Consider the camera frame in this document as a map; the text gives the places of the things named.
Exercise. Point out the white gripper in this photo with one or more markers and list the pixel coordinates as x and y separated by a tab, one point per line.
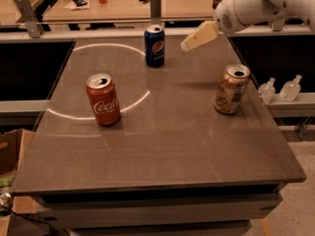
225	14

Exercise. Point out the blue Pepsi can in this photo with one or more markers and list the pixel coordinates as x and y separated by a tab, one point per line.
154	45

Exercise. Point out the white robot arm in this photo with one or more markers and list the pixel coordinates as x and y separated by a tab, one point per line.
272	10

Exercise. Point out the gold brown soda can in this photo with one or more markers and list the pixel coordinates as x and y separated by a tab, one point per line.
234	82

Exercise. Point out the orange Coca-Cola can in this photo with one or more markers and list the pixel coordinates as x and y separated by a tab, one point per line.
103	99

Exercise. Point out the clear sanitizer bottle left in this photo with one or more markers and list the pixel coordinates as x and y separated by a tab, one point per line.
267	91

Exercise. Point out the clear sanitizer bottle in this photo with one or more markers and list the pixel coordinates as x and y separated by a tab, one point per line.
291	89
267	91

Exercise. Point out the clear sanitizer bottle right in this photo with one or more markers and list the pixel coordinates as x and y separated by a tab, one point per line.
291	89

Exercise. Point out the grey table drawer unit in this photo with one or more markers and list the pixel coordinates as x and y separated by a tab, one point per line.
168	207

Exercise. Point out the brown cardboard box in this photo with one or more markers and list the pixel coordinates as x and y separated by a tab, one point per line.
13	148

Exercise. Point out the grey metal bracket middle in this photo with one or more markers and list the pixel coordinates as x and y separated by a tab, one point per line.
155	12

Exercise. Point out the grey metal bracket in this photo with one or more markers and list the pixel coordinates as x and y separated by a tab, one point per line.
34	28
277	25
155	12

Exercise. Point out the grey metal bracket right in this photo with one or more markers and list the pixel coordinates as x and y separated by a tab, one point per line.
277	25

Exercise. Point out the grey metal bracket left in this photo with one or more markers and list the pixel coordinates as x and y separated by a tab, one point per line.
34	28

